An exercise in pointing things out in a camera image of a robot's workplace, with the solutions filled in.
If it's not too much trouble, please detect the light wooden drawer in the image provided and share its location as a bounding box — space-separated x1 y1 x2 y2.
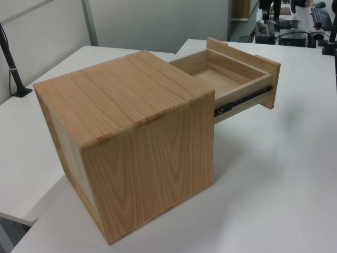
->
168 37 281 124

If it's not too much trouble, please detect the light wooden drawer cabinet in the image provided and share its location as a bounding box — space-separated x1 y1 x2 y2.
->
33 49 216 246

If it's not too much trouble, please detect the black metal drawer slide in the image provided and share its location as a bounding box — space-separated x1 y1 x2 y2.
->
213 85 273 117

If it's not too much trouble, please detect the light wooden board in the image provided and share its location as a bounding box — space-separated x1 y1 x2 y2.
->
231 0 258 21

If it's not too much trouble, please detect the black stand with pole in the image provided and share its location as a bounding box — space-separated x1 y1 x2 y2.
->
259 0 272 22

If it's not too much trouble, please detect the black equipment box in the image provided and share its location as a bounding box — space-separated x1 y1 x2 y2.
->
278 31 309 48

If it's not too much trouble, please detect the black computer keyboard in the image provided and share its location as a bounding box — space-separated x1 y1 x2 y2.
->
310 7 334 30

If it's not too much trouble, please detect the black camera stand pole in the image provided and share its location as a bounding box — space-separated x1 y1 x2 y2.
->
0 22 34 99

